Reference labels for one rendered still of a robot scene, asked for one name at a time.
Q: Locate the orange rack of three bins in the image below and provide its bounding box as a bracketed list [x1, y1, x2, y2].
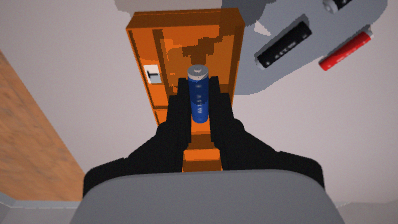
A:
[125, 8, 245, 172]

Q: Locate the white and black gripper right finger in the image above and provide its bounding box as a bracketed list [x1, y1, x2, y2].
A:
[208, 76, 325, 190]

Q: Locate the red battery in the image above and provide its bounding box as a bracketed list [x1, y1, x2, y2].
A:
[319, 29, 375, 71]

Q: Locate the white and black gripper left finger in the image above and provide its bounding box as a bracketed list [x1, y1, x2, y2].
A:
[82, 78, 191, 199]

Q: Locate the blue aa battery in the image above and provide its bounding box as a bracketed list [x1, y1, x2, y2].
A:
[187, 64, 209, 124]

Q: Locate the black aa battery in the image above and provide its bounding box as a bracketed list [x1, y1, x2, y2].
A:
[255, 21, 312, 70]
[322, 0, 352, 14]

